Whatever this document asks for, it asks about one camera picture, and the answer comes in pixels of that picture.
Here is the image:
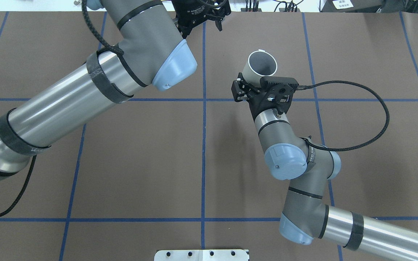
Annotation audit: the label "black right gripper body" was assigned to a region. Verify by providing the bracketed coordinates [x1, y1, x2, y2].
[247, 87, 267, 120]

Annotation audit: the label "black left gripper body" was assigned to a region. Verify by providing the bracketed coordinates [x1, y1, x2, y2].
[173, 0, 231, 26]

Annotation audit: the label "white ceramic mug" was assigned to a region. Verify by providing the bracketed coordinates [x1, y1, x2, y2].
[242, 49, 278, 86]

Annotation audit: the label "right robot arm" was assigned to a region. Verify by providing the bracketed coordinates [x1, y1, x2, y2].
[231, 72, 418, 261]

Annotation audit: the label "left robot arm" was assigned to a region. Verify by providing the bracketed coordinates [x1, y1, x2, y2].
[0, 0, 231, 181]

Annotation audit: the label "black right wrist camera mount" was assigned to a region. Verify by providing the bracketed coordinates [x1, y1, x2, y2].
[257, 76, 299, 115]

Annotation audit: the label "black camera cable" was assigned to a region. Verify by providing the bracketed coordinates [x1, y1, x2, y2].
[296, 80, 390, 151]

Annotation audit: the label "black background cables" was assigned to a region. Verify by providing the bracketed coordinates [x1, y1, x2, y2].
[227, 0, 306, 13]

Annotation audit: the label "white metal base plate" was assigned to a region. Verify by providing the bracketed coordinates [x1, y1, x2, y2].
[154, 249, 250, 261]

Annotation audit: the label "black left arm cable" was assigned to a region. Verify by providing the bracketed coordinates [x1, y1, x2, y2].
[0, 156, 37, 221]

